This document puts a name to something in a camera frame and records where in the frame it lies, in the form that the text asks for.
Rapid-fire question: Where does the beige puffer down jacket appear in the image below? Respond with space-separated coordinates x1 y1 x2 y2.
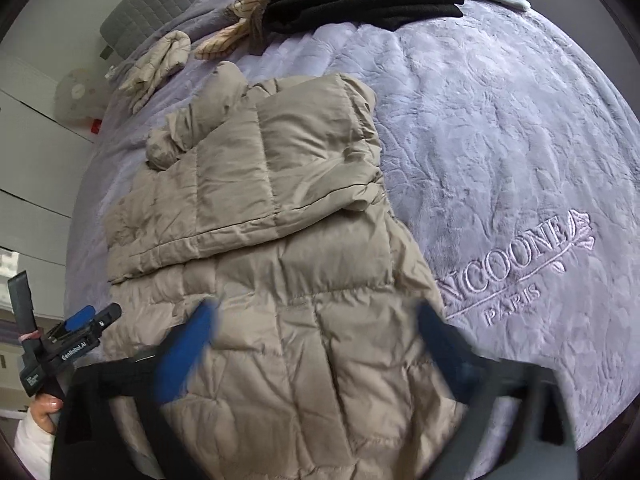
103 62 461 479

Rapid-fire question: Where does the white sleeve left forearm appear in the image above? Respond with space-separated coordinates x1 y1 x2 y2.
13 410 54 480

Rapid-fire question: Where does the person's left hand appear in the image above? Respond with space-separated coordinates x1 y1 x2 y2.
29 393 63 434

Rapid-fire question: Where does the lavender embossed bed blanket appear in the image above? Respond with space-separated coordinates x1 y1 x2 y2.
65 0 639 446

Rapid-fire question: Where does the red box on nightstand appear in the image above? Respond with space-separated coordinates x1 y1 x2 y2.
90 119 102 134

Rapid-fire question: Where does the folded cream quilted jacket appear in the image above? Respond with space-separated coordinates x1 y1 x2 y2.
106 30 191 115

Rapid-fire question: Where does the cream striped fur-trimmed robe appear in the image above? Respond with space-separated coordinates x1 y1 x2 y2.
192 0 422 60

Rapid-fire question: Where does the grey quilted headboard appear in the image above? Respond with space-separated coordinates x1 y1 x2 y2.
100 0 195 58

